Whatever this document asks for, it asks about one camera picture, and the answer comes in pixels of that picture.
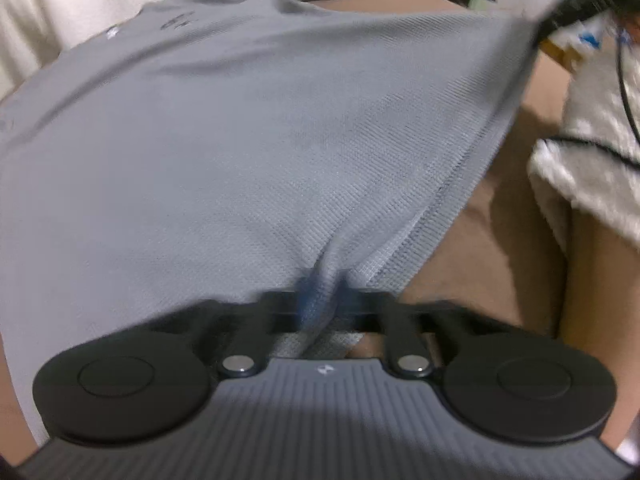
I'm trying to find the white fluffy blanket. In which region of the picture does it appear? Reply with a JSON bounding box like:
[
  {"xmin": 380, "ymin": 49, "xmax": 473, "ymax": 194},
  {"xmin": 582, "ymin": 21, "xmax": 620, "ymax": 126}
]
[{"xmin": 527, "ymin": 7, "xmax": 640, "ymax": 261}]

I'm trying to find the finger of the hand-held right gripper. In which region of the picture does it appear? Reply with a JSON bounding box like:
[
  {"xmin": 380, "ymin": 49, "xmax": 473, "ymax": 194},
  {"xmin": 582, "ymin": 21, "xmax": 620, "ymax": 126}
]
[{"xmin": 535, "ymin": 0, "xmax": 640, "ymax": 50}]

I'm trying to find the cream cloth cover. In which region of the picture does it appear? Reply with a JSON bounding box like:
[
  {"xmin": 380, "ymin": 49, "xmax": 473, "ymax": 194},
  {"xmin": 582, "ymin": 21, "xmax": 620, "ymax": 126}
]
[{"xmin": 0, "ymin": 0, "xmax": 211, "ymax": 103}]

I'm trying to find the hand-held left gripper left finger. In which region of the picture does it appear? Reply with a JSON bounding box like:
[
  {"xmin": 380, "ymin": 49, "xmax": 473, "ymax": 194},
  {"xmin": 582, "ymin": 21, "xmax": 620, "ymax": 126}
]
[{"xmin": 145, "ymin": 280, "xmax": 326, "ymax": 378}]

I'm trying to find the person's bare leg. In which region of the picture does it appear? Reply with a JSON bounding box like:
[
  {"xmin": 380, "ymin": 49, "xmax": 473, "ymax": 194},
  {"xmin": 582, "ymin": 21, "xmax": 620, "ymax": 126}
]
[{"xmin": 555, "ymin": 207, "xmax": 640, "ymax": 461}]

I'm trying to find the grey shirt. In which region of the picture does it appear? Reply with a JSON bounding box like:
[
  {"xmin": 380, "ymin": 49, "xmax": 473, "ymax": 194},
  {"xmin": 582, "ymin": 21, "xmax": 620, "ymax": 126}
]
[{"xmin": 0, "ymin": 0, "xmax": 553, "ymax": 461}]

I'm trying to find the thin black cable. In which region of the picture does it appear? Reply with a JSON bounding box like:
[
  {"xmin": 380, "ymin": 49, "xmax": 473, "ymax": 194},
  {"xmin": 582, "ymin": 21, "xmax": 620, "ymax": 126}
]
[{"xmin": 550, "ymin": 20, "xmax": 640, "ymax": 167}]

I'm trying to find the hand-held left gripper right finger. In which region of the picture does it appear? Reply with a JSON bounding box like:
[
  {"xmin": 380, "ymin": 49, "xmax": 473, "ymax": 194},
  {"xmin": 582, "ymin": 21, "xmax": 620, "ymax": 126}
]
[{"xmin": 335, "ymin": 272, "xmax": 501, "ymax": 380}]

